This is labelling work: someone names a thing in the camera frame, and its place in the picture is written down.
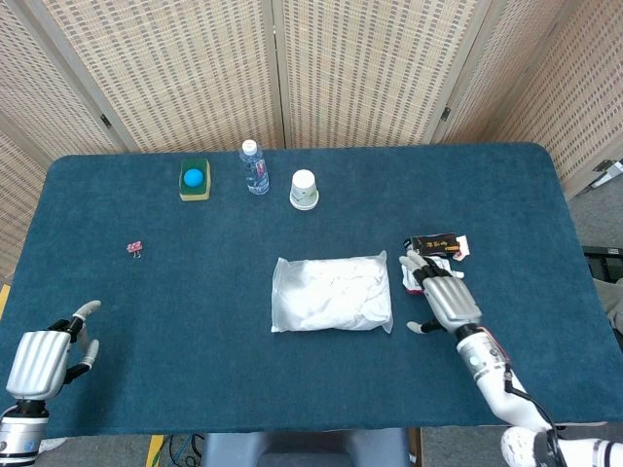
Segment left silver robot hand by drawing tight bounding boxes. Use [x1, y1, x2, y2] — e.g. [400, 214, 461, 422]
[5, 300, 102, 403]

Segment white clothes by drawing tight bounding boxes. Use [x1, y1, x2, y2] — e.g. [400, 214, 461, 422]
[281, 257, 392, 332]

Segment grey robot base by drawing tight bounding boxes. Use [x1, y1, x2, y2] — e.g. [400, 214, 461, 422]
[201, 427, 410, 467]

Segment woven folding screen panel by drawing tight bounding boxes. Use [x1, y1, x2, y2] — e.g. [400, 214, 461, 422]
[272, 0, 491, 150]
[0, 0, 142, 157]
[21, 0, 288, 153]
[0, 114, 50, 286]
[430, 0, 583, 145]
[486, 0, 623, 198]

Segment dark teal carpet tabletop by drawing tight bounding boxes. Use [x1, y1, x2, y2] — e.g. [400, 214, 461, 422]
[0, 141, 617, 439]

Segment yellow green sponge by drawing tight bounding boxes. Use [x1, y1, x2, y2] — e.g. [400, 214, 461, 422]
[178, 158, 214, 202]

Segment clear water bottle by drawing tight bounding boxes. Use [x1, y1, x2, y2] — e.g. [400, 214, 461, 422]
[238, 139, 271, 196]

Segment white paper cup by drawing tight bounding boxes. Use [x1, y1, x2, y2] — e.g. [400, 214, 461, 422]
[289, 168, 320, 211]

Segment black carton box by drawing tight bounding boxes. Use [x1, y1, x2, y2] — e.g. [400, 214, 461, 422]
[404, 233, 459, 258]

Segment white red spout pouch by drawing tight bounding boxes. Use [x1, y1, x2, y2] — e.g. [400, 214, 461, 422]
[398, 255, 466, 297]

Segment small white red box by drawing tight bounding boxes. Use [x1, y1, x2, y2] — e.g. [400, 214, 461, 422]
[450, 234, 472, 262]

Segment black crate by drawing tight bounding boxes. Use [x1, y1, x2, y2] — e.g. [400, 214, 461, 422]
[582, 245, 623, 282]

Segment floor cables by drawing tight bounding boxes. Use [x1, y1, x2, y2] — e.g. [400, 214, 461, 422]
[165, 432, 205, 467]

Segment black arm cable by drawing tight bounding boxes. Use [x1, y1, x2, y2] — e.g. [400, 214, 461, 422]
[503, 372, 566, 467]

